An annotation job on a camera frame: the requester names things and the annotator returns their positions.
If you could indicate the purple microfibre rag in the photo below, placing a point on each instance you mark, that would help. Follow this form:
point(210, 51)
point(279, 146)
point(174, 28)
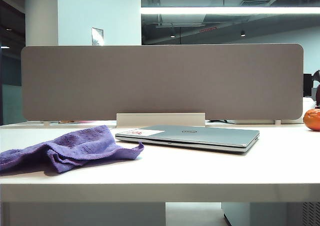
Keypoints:
point(82, 145)

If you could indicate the silver Dell laptop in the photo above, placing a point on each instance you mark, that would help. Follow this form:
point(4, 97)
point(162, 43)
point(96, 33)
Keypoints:
point(200, 138)

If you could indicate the grey fabric desk divider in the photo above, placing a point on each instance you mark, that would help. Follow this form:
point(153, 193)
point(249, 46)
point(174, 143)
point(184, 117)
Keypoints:
point(162, 83)

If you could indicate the white red-lettered sticker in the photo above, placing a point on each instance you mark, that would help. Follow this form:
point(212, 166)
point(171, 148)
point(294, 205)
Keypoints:
point(147, 132)

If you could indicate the black computer monitor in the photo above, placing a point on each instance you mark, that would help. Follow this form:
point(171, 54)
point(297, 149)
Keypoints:
point(308, 84)

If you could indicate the orange fruit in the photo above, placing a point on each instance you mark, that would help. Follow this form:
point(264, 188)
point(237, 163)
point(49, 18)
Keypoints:
point(312, 119)

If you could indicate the grey under-desk cabinet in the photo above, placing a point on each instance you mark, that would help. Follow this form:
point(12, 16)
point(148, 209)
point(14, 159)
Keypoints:
point(275, 214)

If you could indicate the dark figure silhouette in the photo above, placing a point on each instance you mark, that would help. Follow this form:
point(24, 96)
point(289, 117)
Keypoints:
point(317, 88)

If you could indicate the wall poster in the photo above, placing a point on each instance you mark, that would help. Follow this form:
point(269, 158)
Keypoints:
point(97, 36)

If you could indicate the white divider foot bracket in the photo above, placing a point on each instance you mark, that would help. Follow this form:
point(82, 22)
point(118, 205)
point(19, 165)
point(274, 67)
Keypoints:
point(278, 122)
point(46, 123)

